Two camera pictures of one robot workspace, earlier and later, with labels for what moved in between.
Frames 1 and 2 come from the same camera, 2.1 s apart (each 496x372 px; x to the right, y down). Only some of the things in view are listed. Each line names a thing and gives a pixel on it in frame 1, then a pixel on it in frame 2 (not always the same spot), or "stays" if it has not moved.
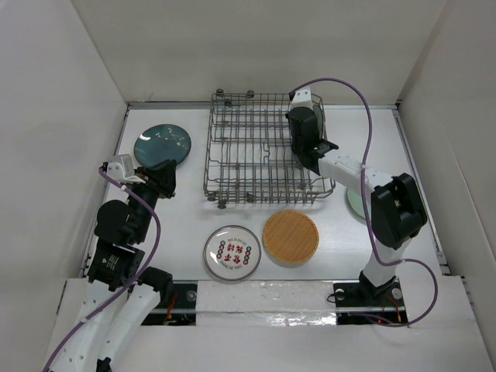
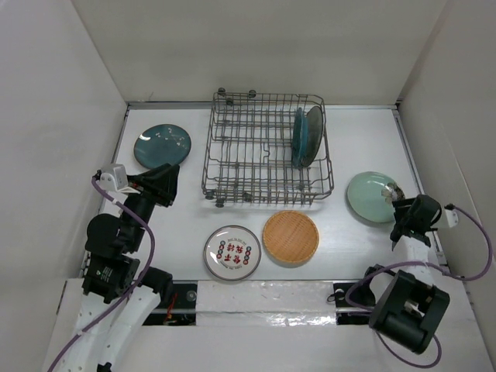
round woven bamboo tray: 290,238 stays
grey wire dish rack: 249,153 stays
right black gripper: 287,115 → 400,211
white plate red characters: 232,253 stays
